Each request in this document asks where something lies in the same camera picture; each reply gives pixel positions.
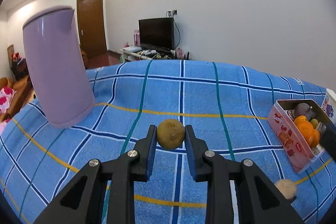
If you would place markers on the large orange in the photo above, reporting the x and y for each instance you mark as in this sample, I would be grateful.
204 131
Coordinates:
307 131

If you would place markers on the white TV stand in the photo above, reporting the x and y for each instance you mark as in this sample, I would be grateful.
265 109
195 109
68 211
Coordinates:
133 53

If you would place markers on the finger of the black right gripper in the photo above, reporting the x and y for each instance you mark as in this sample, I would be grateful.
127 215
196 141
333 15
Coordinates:
328 140

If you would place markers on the black television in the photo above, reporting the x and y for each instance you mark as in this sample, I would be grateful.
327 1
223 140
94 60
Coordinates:
156 33

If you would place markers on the orange beside left finger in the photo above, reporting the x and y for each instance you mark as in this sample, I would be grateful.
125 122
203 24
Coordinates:
316 138

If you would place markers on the orange leather sofa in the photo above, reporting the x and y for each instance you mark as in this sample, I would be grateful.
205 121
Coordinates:
22 88

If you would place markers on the pink floral cushion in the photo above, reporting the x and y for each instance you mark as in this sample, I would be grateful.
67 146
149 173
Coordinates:
6 96

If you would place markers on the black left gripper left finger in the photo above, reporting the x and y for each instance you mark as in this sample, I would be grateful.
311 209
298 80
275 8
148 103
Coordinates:
82 199

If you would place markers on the purple kettle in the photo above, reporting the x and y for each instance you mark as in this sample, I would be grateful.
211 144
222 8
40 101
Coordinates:
56 66

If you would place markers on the small orange tangerine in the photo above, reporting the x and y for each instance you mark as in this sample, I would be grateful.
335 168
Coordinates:
300 119

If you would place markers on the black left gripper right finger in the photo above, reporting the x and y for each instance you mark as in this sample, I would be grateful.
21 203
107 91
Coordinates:
236 190

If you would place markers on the brown kiwi-like fruit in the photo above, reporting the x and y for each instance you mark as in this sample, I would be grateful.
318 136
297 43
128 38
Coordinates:
170 134

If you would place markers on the brown wooden door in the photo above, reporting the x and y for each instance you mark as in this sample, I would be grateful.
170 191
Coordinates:
90 20

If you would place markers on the blue plaid tablecloth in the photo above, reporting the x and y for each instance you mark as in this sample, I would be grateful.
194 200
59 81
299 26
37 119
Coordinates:
227 106

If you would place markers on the purple mangosteen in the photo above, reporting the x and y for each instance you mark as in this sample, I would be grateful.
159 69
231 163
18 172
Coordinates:
303 109

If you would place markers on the white ceramic mug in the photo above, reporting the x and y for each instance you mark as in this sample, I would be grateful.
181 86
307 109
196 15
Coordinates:
329 105

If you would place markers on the pink biscuit tin box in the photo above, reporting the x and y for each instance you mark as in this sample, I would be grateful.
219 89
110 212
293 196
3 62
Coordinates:
296 147

